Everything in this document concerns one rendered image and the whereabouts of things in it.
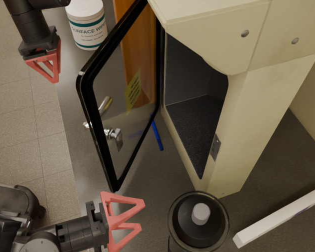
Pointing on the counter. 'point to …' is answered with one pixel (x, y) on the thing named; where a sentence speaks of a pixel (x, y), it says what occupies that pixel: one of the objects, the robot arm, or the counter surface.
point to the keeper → (215, 147)
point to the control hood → (215, 28)
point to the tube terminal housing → (259, 93)
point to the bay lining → (190, 74)
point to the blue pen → (157, 136)
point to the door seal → (95, 97)
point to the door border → (90, 103)
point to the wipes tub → (87, 23)
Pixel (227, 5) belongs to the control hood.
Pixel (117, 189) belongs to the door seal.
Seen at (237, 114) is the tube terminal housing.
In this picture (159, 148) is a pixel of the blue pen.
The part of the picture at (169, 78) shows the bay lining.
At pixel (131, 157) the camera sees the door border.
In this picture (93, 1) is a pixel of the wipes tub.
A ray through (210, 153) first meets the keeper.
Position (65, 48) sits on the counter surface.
